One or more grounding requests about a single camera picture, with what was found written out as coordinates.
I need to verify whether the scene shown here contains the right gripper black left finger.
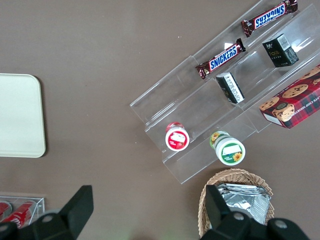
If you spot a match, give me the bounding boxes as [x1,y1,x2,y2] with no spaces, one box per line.
[22,184,95,240]

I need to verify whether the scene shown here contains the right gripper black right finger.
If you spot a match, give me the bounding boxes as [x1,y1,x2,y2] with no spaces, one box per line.
[199,184,267,240]

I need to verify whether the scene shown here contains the light wicker basket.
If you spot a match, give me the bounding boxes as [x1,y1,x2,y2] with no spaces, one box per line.
[197,167,276,238]

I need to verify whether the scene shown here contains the beige rectangular serving tray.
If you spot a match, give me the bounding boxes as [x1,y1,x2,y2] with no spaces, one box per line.
[0,73,47,159]

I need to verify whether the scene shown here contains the silver foil wrapped packs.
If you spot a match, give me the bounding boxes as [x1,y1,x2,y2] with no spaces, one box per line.
[216,183,272,226]

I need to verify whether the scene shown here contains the clear acrylic bottle rack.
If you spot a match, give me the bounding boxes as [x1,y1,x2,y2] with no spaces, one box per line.
[0,192,46,230]

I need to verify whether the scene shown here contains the green lid yogurt cup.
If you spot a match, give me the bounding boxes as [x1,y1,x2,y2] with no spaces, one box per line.
[209,131,246,166]

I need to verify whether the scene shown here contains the red lid yogurt cup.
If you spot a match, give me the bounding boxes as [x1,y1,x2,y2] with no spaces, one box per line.
[164,121,190,152]

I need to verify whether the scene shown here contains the clear acrylic stepped display stand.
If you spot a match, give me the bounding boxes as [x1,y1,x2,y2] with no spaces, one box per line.
[129,0,320,185]

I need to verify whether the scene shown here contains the small black carton box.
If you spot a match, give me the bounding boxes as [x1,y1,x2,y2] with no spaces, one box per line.
[215,71,245,105]
[261,33,300,68]

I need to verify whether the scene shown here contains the red tartan cookie box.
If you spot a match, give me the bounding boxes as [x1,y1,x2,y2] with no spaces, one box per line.
[258,64,320,130]

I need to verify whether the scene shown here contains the Snickers chocolate bar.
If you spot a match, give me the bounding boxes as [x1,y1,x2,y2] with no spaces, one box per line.
[240,0,299,38]
[195,37,247,80]

